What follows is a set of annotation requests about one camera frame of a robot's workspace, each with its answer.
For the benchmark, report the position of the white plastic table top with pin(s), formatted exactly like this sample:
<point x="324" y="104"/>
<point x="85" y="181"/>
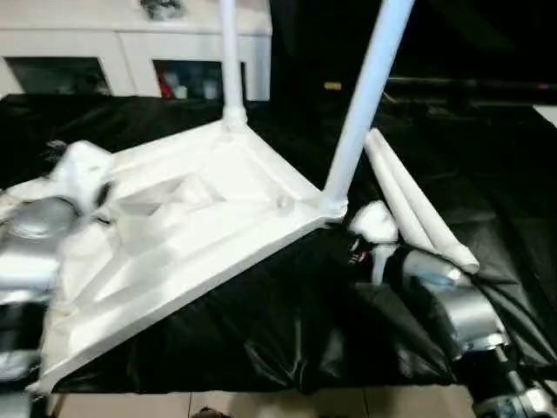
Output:
<point x="196" y="217"/>

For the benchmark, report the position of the white board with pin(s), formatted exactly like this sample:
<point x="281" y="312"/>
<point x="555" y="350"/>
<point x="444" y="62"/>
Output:
<point x="548" y="115"/>

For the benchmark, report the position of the small tan label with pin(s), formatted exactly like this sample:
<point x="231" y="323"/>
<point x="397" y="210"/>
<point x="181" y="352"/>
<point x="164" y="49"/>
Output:
<point x="333" y="86"/>

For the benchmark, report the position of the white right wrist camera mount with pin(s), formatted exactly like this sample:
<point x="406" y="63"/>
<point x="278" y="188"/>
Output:
<point x="374" y="222"/>

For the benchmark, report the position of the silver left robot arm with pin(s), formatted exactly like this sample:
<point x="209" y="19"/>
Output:
<point x="39" y="217"/>

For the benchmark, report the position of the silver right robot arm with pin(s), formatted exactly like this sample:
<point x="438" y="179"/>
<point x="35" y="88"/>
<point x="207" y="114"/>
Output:
<point x="470" y="313"/>

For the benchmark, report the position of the white plastic table leg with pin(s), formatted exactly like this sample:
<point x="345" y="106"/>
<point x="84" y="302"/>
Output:
<point x="435" y="217"/>
<point x="400" y="209"/>
<point x="232" y="65"/>
<point x="370" y="87"/>

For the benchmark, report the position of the red item in cabinet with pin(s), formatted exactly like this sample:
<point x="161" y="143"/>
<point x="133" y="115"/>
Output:
<point x="165" y="87"/>

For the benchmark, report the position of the black table mat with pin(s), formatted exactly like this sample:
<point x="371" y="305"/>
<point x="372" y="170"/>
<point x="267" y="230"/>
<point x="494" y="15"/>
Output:
<point x="283" y="326"/>

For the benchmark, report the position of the white glass-door cabinet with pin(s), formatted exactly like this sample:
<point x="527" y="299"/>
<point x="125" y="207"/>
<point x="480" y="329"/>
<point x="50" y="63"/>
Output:
<point x="130" y="43"/>

